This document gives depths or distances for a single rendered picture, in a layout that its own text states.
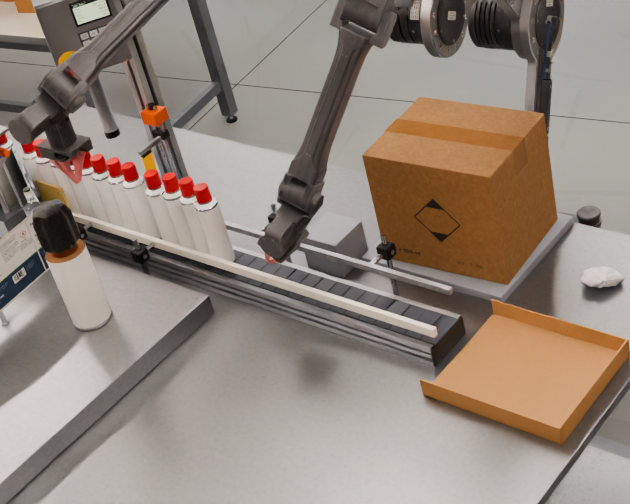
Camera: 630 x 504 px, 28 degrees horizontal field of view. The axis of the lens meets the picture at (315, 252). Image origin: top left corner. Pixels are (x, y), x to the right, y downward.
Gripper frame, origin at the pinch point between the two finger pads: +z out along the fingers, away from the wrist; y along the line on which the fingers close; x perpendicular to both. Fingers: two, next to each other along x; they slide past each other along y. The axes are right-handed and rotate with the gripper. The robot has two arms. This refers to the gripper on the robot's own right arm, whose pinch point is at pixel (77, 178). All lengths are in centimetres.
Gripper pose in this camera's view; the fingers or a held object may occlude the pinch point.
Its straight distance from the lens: 266.7
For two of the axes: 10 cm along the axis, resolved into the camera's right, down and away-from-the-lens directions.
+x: 5.8, -5.6, 5.9
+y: 7.9, 2.0, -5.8
